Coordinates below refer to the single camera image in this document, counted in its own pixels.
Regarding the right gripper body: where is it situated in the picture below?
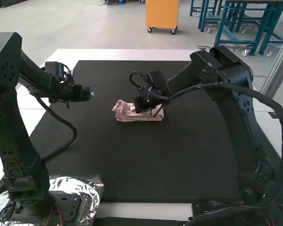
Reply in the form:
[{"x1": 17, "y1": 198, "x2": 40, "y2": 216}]
[{"x1": 133, "y1": 88, "x2": 165, "y2": 114}]

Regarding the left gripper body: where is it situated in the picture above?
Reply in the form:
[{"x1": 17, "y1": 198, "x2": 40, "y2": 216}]
[{"x1": 69, "y1": 84, "x2": 96, "y2": 103}]

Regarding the pale towel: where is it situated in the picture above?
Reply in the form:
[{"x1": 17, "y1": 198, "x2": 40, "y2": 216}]
[{"x1": 112, "y1": 99, "x2": 165, "y2": 122}]

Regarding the black mat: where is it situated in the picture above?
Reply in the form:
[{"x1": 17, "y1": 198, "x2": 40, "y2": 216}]
[{"x1": 29, "y1": 60, "x2": 283, "y2": 203}]

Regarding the yellow wheeled cart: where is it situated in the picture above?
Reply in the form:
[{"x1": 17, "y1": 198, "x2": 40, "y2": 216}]
[{"x1": 145, "y1": 0, "x2": 180, "y2": 35}]

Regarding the silver foil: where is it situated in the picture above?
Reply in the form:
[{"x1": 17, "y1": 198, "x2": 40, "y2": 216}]
[{"x1": 0, "y1": 174, "x2": 105, "y2": 225}]

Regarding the dark base panel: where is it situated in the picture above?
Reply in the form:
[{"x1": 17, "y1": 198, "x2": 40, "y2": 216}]
[
  {"x1": 94, "y1": 216, "x2": 194, "y2": 226},
  {"x1": 190, "y1": 201, "x2": 283, "y2": 226}
]

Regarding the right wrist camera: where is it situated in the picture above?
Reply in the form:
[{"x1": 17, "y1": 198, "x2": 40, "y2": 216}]
[{"x1": 148, "y1": 68, "x2": 167, "y2": 89}]

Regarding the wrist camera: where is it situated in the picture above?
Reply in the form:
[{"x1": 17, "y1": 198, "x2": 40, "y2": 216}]
[
  {"x1": 148, "y1": 68, "x2": 167, "y2": 89},
  {"x1": 44, "y1": 61, "x2": 65, "y2": 82}
]

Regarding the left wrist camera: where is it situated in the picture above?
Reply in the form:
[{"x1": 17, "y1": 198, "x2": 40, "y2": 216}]
[{"x1": 44, "y1": 61, "x2": 65, "y2": 82}]

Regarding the small blue workbench frame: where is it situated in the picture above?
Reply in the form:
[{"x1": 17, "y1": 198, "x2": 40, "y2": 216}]
[{"x1": 190, "y1": 0, "x2": 227, "y2": 33}]

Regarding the grey aluminium post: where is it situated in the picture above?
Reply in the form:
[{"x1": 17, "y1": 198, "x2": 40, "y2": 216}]
[{"x1": 259, "y1": 18, "x2": 283, "y2": 101}]

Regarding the large blue workbench frame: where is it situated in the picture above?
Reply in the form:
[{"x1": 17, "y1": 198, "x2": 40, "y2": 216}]
[{"x1": 214, "y1": 0, "x2": 283, "y2": 57}]

